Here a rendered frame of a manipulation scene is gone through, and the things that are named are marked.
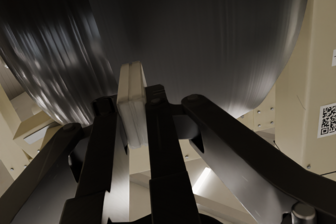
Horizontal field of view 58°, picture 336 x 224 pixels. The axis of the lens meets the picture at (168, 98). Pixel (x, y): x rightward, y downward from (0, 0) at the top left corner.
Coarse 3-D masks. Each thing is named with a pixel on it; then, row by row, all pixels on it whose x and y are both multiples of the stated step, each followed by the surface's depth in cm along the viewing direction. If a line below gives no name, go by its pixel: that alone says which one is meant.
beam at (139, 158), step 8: (248, 112) 86; (240, 120) 87; (248, 120) 87; (48, 128) 94; (56, 128) 94; (48, 136) 91; (184, 144) 89; (136, 152) 88; (144, 152) 88; (184, 152) 90; (192, 152) 91; (136, 160) 89; (144, 160) 90; (184, 160) 92; (136, 168) 91; (144, 168) 91
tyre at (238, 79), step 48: (0, 0) 21; (48, 0) 21; (96, 0) 21; (144, 0) 22; (192, 0) 22; (240, 0) 23; (288, 0) 24; (0, 48) 26; (48, 48) 23; (96, 48) 23; (144, 48) 24; (192, 48) 25; (240, 48) 26; (288, 48) 30; (48, 96) 27; (96, 96) 27; (240, 96) 31
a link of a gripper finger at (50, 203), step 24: (48, 144) 14; (72, 144) 14; (48, 168) 12; (72, 168) 15; (24, 192) 11; (48, 192) 12; (72, 192) 13; (0, 216) 10; (24, 216) 10; (48, 216) 11
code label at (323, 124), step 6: (324, 108) 55; (330, 108) 55; (324, 114) 55; (330, 114) 56; (324, 120) 56; (330, 120) 56; (318, 126) 57; (324, 126) 57; (330, 126) 57; (318, 132) 57; (324, 132) 58; (330, 132) 58
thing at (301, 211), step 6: (294, 204) 8; (300, 204) 8; (306, 204) 8; (294, 210) 8; (300, 210) 8; (306, 210) 8; (312, 210) 8; (288, 216) 8; (294, 216) 8; (300, 216) 8; (306, 216) 7; (312, 216) 7; (282, 222) 8; (288, 222) 8; (294, 222) 8; (300, 222) 8; (306, 222) 7; (312, 222) 7
